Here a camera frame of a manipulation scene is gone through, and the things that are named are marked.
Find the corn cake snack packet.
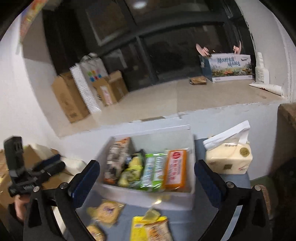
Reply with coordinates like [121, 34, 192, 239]
[144, 219, 173, 241]

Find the yellow spicy snack bag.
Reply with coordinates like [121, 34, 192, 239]
[129, 208, 173, 240]

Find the left hand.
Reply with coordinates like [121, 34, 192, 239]
[14, 194, 30, 222]

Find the flat brown cardboard pile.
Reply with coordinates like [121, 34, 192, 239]
[1, 144, 73, 208]

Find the woven basket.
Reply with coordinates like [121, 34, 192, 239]
[255, 184, 271, 216]

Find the round biscuit packet purple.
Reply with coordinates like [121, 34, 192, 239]
[87, 199, 125, 226]

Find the dark patterned snack pack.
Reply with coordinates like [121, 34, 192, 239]
[104, 137, 132, 185]

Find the cream tissue pack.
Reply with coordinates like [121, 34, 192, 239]
[203, 120, 253, 175]

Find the tall brown cardboard box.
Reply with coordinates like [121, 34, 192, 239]
[52, 72, 90, 123]

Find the white perforated panel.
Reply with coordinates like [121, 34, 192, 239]
[70, 63, 101, 114]

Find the yellow green snack pack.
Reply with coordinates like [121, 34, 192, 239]
[117, 151, 145, 189]

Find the orange snack pack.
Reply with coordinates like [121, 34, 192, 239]
[163, 149, 187, 191]

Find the small open cardboard box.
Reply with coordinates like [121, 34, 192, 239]
[92, 70, 128, 106]

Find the green white snack pack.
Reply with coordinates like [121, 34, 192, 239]
[139, 153, 167, 192]

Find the white paper shopping bag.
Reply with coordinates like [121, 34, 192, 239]
[79, 53, 108, 88]

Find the white storage box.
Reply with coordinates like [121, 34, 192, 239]
[96, 126, 195, 211]

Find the white spray bottle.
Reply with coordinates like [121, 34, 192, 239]
[255, 52, 269, 84]

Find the small brown flat packet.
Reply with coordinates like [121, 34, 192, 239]
[189, 76, 207, 85]

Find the printed landscape carton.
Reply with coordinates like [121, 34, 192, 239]
[199, 53, 253, 82]

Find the wall poster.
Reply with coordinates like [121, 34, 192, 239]
[18, 0, 48, 44]

